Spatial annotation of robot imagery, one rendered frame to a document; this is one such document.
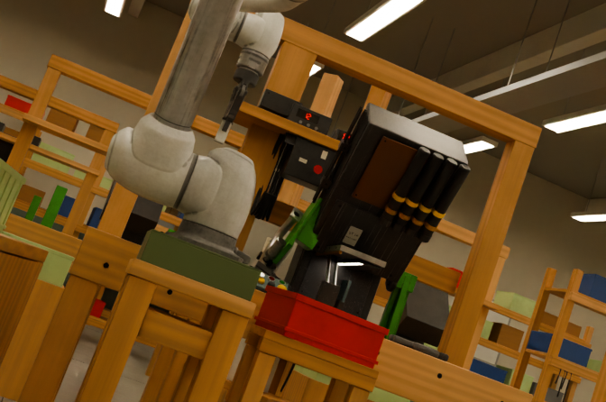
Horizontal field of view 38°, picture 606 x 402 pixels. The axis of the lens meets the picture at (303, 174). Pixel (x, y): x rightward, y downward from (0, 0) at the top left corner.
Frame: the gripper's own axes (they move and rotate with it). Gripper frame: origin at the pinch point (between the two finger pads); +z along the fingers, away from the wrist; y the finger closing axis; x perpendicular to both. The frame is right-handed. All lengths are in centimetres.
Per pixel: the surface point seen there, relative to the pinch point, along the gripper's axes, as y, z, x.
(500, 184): -56, -37, 118
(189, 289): 48, 48, 2
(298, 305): 29, 40, 34
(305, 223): -24.2, 12.7, 40.7
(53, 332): -6, 73, -22
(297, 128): -51, -22, 31
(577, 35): -460, -308, 329
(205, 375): 48, 65, 13
